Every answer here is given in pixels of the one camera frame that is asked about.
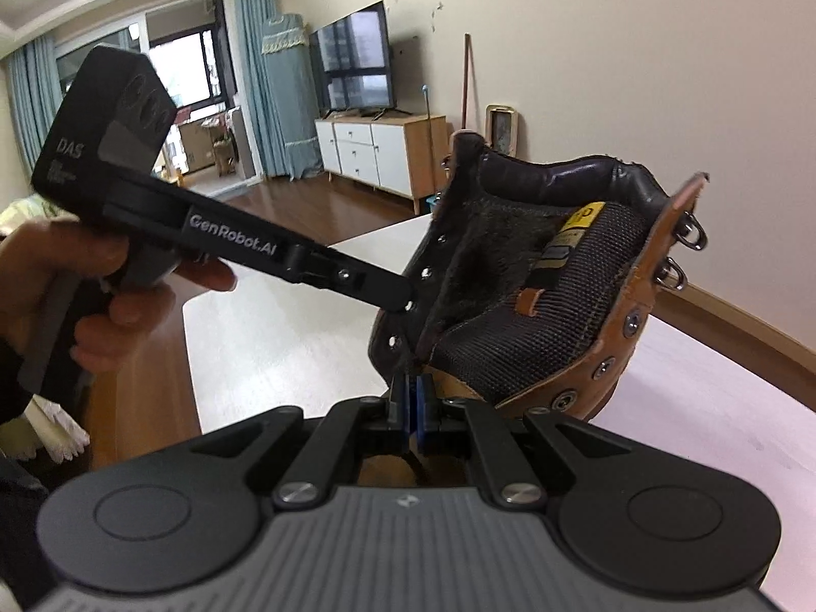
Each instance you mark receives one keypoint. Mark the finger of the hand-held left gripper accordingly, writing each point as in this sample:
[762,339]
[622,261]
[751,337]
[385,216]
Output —
[370,284]

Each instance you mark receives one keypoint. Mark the white wooden television cabinet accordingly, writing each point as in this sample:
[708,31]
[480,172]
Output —
[370,153]

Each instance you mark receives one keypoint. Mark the glass balcony door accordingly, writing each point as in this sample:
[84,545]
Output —
[185,70]

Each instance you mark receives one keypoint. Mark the blue curtain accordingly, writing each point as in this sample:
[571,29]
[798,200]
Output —
[245,76]
[32,108]

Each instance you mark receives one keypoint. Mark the gold framed picture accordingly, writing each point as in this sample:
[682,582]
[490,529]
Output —
[502,131]

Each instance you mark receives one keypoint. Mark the teal fabric covered appliance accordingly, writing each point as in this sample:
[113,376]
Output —
[290,108]

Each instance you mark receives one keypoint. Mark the wooden stick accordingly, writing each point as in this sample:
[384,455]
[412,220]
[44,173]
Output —
[466,83]

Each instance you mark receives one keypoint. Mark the brown leather boot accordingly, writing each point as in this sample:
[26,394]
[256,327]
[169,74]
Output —
[542,306]

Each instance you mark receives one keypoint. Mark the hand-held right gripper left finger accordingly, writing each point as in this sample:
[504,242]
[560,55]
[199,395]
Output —
[403,421]

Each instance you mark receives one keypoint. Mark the plain cardboard box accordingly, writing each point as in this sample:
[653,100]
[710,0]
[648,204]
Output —
[197,146]

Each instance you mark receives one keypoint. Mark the person's left hand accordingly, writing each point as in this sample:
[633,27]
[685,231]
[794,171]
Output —
[38,268]

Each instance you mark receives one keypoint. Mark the flat screen television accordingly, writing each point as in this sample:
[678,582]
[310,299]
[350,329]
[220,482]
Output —
[354,57]

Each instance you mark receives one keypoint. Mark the white lace cloth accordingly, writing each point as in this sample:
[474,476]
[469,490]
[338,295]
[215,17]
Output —
[57,440]

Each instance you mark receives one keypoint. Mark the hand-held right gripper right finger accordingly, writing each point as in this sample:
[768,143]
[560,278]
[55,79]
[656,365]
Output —
[422,421]

